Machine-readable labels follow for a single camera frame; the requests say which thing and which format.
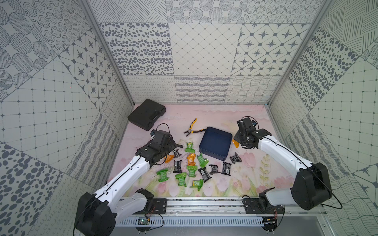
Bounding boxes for orange snack packet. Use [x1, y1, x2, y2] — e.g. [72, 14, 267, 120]
[164, 155, 175, 163]
[233, 139, 240, 148]
[187, 153, 196, 166]

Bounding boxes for tiny black cookie packet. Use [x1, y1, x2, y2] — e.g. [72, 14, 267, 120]
[173, 149, 182, 158]

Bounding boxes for green snack packet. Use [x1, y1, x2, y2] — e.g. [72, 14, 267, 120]
[157, 168, 169, 183]
[190, 179, 204, 191]
[187, 165, 198, 178]
[197, 153, 209, 168]
[185, 142, 195, 153]
[175, 173, 187, 187]

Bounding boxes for small black cookie packet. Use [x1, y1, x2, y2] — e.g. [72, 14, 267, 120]
[209, 164, 220, 175]

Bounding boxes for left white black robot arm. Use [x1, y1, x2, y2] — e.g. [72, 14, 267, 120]
[73, 128, 180, 236]

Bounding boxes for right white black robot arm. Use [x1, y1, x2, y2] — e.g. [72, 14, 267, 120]
[234, 116, 335, 212]

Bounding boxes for dark blue storage box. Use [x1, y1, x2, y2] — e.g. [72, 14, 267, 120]
[199, 127, 233, 161]

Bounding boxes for right black controller box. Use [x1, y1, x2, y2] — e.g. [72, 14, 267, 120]
[262, 217, 278, 233]

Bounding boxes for yellow black pliers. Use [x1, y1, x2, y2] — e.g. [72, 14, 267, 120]
[183, 117, 207, 137]

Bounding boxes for black plastic tool case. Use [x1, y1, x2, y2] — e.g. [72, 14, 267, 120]
[128, 99, 166, 131]

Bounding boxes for green circuit board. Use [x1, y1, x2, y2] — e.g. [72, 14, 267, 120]
[138, 218, 150, 225]

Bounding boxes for white vent grille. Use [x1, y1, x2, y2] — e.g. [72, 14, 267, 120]
[116, 216, 263, 227]

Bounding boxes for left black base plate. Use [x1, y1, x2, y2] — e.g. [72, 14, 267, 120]
[134, 198, 167, 215]

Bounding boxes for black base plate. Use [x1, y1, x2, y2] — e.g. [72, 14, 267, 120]
[134, 198, 167, 215]
[242, 198, 284, 214]

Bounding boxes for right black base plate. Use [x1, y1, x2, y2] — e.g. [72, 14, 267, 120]
[242, 198, 284, 214]

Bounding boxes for aluminium mounting rail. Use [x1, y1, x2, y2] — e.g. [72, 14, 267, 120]
[84, 196, 328, 218]

